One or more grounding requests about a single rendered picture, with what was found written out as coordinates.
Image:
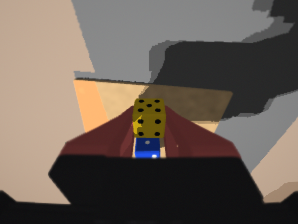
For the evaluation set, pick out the tan flat mat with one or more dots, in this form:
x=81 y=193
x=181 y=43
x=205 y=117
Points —
x=101 y=101

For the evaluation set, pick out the dark blue die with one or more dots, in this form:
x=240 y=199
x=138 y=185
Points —
x=147 y=147

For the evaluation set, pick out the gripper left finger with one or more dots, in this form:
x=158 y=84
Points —
x=105 y=139

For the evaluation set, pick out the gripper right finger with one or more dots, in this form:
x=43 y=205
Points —
x=193 y=140

